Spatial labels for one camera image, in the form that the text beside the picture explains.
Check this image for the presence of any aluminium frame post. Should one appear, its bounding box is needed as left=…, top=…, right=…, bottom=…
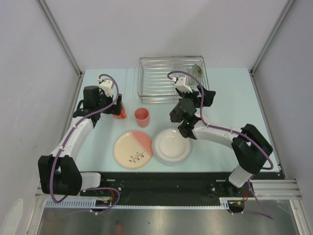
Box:
left=249, top=0, right=297, bottom=74
left=36, top=0, right=83, bottom=78

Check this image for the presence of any metal wire dish rack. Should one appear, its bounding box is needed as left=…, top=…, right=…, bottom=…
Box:
left=137, top=56, right=208, bottom=104

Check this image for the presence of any aluminium front rail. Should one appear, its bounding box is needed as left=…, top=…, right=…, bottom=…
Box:
left=34, top=180, right=301, bottom=200

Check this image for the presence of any green ceramic bowl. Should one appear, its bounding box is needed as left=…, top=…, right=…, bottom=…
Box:
left=189, top=64, right=203, bottom=86

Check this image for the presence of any orange white bowl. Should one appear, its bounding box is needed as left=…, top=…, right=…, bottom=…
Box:
left=202, top=116, right=209, bottom=124

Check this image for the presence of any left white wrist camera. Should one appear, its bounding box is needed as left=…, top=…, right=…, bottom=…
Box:
left=97, top=78, right=114, bottom=97

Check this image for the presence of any purple cable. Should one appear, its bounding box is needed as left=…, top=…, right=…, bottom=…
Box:
left=167, top=70, right=274, bottom=220
left=50, top=73, right=121, bottom=216

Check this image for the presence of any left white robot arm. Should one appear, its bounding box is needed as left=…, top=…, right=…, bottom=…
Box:
left=38, top=85, right=123, bottom=197

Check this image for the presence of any pink plastic cup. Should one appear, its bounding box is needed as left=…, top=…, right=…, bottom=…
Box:
left=134, top=108, right=150, bottom=128

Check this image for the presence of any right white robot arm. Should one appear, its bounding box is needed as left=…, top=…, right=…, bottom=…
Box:
left=170, top=85, right=273, bottom=196

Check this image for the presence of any right aluminium frame post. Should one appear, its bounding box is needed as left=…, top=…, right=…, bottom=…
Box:
left=249, top=0, right=297, bottom=74

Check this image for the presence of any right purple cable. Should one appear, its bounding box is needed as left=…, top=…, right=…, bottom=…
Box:
left=167, top=70, right=274, bottom=220

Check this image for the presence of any white slotted cable duct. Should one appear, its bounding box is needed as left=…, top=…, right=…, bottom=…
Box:
left=45, top=199, right=229, bottom=210

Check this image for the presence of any white deep plate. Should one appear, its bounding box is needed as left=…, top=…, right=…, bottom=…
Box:
left=152, top=127, right=193, bottom=165

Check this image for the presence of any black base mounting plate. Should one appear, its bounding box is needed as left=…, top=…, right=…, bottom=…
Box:
left=80, top=171, right=255, bottom=208

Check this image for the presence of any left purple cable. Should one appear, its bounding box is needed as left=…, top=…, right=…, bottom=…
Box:
left=50, top=73, right=121, bottom=216

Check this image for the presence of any left aluminium frame post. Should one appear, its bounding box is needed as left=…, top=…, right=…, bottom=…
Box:
left=36, top=0, right=83, bottom=78

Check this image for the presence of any orange mug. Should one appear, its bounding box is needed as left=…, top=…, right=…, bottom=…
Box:
left=113, top=104, right=127, bottom=119

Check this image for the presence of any pink cream branch plate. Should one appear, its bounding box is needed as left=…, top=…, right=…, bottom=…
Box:
left=113, top=131, right=154, bottom=169

